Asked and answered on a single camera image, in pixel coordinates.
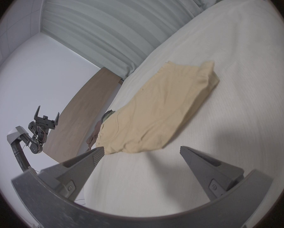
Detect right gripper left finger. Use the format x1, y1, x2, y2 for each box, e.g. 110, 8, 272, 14
40, 146, 105, 202

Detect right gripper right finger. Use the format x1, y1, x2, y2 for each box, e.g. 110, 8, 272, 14
180, 146, 244, 202

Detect tan shorts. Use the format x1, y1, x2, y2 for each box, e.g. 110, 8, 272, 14
96, 61, 220, 155

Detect brown garment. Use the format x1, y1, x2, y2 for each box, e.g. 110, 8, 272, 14
86, 121, 103, 150

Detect olive green garment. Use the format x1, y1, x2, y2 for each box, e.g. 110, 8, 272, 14
102, 109, 115, 123

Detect bed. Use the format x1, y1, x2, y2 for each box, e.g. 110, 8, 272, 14
41, 0, 284, 214

